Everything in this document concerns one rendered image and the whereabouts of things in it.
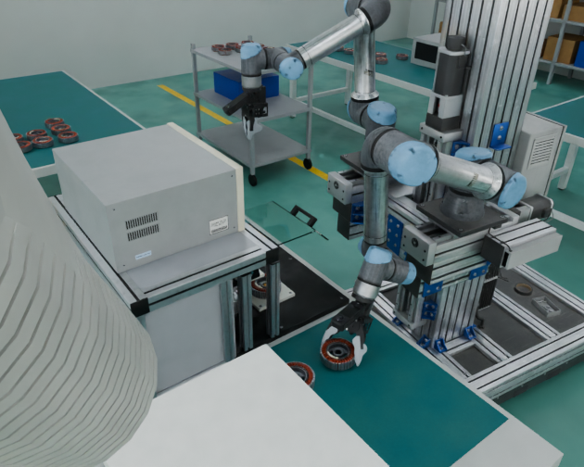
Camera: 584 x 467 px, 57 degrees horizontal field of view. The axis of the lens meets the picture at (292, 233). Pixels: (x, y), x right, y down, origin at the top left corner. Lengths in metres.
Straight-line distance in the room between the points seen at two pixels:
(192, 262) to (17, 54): 5.55
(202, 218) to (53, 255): 1.21
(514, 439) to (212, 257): 0.94
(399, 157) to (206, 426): 0.84
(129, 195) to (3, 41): 5.48
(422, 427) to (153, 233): 0.88
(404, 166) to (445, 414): 0.69
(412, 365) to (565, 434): 1.18
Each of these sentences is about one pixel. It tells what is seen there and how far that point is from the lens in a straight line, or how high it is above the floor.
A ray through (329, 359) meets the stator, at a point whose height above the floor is 0.79.
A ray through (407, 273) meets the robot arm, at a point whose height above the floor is 0.98.
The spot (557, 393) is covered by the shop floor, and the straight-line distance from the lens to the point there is 2.93.
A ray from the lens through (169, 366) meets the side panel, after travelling 1.57.
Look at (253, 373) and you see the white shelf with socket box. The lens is 1.03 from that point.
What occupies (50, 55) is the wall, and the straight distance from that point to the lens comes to 6.93.
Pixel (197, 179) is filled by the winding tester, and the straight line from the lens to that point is 1.46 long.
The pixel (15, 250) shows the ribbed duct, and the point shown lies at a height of 1.81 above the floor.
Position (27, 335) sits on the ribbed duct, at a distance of 0.30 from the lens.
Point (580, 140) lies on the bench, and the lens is 3.80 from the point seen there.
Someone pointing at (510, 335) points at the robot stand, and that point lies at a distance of 2.82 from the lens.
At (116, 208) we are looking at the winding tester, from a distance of 1.39.
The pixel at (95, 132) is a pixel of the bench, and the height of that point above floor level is 0.75.
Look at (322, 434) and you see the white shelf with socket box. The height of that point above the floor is 1.21.
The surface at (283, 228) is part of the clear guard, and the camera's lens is 1.72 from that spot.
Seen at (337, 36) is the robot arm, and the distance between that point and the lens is 2.03.
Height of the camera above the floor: 1.95
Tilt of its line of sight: 31 degrees down
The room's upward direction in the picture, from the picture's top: 1 degrees clockwise
